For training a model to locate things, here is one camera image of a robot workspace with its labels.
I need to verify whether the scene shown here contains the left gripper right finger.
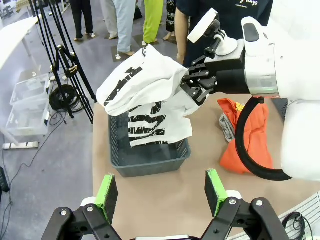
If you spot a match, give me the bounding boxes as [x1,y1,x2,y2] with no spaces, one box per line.
[202,169,288,240]

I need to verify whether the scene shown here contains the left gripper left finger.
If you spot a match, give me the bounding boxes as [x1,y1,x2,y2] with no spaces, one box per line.
[41,174,121,240]

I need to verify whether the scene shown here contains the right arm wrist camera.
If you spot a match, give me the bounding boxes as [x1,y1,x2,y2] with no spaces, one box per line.
[186,7,239,57]

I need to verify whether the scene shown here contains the table with patterned cloth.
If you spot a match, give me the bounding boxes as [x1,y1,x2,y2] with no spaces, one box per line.
[15,0,35,13]

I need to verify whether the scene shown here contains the orange top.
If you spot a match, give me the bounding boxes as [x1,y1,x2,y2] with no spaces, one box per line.
[216,98,275,175]

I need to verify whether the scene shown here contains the mannequin in grey trousers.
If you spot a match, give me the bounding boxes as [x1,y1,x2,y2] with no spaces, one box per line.
[101,0,120,40]

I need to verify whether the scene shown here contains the white black-printed t-shirt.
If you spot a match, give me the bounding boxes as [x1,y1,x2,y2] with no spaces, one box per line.
[96,44,194,148]

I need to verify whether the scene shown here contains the clear plastic storage box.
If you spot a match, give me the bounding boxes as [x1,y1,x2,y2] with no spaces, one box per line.
[9,73,51,106]
[6,103,50,137]

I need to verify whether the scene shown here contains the white side table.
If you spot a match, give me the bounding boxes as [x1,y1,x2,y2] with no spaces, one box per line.
[0,13,42,150]

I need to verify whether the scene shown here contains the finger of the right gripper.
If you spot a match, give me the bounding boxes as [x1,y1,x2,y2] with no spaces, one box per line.
[188,56,218,79]
[179,76,218,106]

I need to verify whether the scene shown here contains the black camera tripod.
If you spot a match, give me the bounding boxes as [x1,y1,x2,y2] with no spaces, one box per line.
[31,0,98,125]

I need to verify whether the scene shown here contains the person's right hand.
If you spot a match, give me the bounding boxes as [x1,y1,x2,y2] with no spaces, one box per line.
[176,51,188,67]

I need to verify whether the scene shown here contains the person's right forearm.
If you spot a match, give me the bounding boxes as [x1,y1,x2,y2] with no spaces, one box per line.
[174,7,191,55]

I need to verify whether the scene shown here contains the grey shorts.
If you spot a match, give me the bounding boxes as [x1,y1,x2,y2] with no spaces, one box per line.
[219,112,237,144]

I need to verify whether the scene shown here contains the right arm black cable sleeve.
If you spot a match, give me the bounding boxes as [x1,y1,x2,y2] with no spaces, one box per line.
[234,96,293,181]

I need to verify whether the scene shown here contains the coiled black cable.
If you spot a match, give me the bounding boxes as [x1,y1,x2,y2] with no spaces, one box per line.
[48,84,85,114]

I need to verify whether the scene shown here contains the black cable bundle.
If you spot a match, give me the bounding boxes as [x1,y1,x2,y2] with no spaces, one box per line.
[282,211,314,240]

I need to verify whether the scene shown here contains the person in black t-shirt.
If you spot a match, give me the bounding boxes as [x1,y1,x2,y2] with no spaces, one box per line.
[174,0,275,68]

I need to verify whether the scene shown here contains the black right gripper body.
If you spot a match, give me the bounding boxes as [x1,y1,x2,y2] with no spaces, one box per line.
[204,53,247,95]

